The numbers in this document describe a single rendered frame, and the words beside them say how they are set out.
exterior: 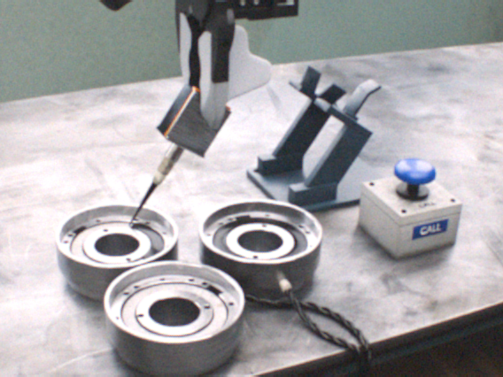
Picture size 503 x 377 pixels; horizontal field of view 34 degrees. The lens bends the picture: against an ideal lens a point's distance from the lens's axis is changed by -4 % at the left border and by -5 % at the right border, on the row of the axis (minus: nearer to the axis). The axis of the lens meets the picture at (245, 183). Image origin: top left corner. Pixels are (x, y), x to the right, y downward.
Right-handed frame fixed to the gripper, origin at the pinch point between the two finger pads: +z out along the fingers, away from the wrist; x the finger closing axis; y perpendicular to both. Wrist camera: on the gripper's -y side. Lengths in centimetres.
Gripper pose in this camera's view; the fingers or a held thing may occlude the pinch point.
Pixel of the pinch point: (199, 109)
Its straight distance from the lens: 73.3
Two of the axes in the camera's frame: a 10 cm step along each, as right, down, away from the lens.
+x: -4.1, -4.3, 8.0
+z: -0.3, 8.8, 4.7
